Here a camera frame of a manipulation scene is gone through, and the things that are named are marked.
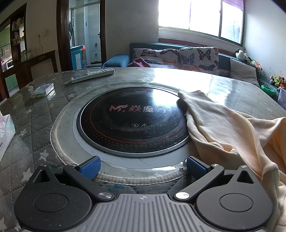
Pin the cream long-sleeve garment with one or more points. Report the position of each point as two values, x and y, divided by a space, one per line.
228 129

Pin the white microwave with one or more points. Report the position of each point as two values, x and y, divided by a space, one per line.
9 65

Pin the purple roller blind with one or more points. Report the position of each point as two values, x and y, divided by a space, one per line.
234 4

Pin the blue toy box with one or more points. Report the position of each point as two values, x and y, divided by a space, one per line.
77 57

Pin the black round induction cooktop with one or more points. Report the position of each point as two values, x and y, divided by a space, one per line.
134 116

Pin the pink cloth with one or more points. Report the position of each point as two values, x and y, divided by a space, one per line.
139 62

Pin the green brown plush toy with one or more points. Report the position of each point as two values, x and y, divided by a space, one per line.
278 80

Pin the dark wooden shelf cabinet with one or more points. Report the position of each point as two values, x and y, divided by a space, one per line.
16 58

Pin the pink white tissue pack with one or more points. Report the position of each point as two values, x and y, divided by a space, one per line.
5 133

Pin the dark wooden door frame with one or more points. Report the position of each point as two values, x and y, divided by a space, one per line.
59 35

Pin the grey cushion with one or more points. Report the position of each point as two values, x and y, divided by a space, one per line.
243 72

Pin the printed clear storage box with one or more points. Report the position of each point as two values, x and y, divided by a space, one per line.
282 98

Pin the white wall socket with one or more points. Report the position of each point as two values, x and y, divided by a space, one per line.
41 34

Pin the low dark wooden sideboard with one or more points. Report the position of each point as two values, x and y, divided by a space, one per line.
40 64

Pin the green bowl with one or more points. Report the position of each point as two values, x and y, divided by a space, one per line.
268 89

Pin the square butterfly print cushion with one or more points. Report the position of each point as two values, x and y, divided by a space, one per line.
198 59

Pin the orange pink plush toy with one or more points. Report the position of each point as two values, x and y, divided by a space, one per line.
257 65

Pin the blue sofa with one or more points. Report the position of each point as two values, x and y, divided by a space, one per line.
116 60

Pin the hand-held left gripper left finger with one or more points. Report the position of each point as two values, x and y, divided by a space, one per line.
90 167

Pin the long butterfly print cushion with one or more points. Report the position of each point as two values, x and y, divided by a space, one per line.
154 53

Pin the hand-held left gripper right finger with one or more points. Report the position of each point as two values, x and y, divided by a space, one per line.
196 167

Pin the window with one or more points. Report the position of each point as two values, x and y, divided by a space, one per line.
201 17

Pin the panda plush toy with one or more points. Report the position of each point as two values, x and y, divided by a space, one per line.
242 55

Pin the white remote control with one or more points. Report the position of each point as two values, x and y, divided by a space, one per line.
92 75

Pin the small clear plastic box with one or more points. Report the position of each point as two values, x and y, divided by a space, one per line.
43 90

